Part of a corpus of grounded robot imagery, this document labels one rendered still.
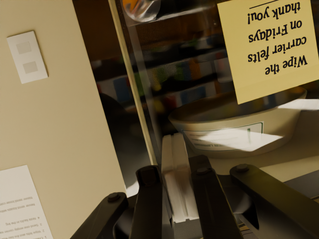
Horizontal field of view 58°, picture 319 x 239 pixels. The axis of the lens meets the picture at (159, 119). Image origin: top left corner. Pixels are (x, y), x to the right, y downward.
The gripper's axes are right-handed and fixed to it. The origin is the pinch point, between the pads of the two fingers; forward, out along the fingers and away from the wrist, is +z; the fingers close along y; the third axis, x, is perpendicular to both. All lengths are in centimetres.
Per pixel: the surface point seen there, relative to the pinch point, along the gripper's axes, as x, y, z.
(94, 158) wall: -14, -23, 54
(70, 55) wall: 13, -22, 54
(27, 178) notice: -15, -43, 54
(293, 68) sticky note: 3.8, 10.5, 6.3
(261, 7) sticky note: 8.8, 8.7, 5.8
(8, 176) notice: -13, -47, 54
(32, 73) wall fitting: 11, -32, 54
